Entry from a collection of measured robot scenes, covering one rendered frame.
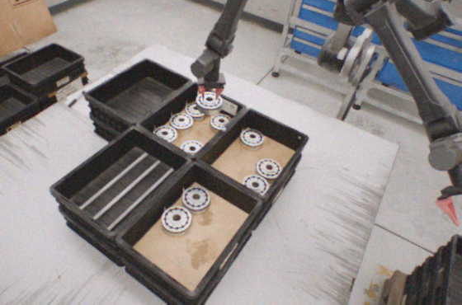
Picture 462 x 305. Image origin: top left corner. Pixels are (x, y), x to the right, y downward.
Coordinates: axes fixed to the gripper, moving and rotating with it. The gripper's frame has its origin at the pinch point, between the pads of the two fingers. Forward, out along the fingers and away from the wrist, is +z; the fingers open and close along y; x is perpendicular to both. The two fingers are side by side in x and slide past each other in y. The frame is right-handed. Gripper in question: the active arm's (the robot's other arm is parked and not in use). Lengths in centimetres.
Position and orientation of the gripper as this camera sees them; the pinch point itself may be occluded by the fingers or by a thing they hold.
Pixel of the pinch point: (209, 97)
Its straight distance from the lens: 130.8
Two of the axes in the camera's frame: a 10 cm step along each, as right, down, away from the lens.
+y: 9.8, -0.7, 1.8
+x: -1.8, -7.2, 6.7
